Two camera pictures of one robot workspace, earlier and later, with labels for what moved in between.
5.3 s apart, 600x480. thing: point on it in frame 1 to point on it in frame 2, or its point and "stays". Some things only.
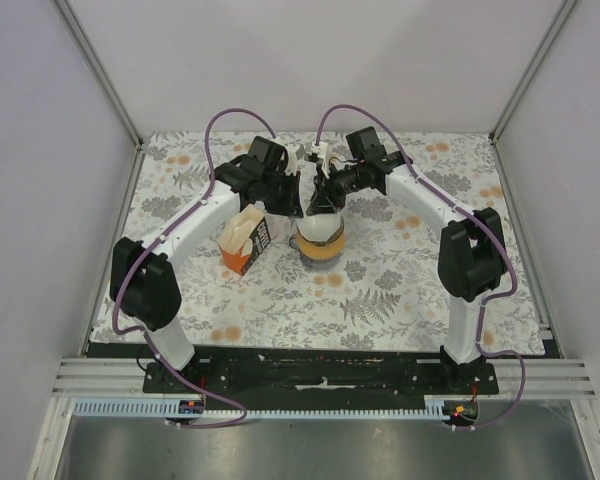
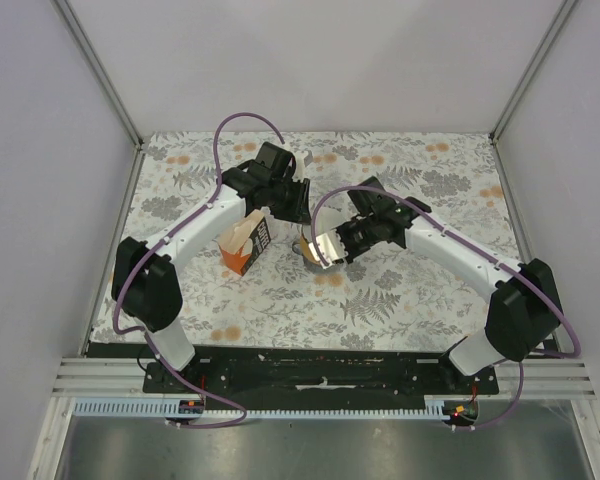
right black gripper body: [334, 190] to [357, 238]
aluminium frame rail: [544, 377] stays
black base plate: [326, 378] stays
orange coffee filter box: [241, 261] stays
